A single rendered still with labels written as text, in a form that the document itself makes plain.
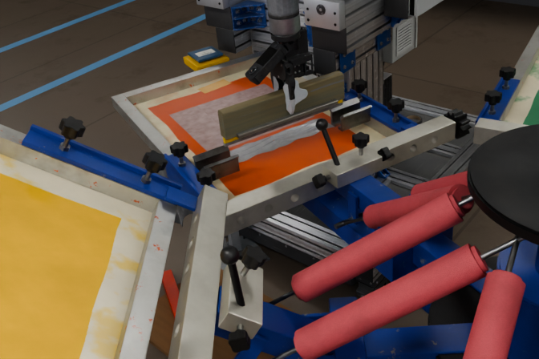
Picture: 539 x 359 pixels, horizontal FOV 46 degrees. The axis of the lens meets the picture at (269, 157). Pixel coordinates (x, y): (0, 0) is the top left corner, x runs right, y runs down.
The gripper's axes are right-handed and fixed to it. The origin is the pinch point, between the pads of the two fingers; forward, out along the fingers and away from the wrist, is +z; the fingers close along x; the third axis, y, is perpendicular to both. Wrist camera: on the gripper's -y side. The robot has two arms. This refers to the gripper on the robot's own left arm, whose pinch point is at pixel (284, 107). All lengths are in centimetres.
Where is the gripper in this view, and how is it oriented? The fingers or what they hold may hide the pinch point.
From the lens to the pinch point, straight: 164.7
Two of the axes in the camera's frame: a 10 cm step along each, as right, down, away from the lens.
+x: -5.0, -4.1, 7.6
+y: 8.6, -3.3, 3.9
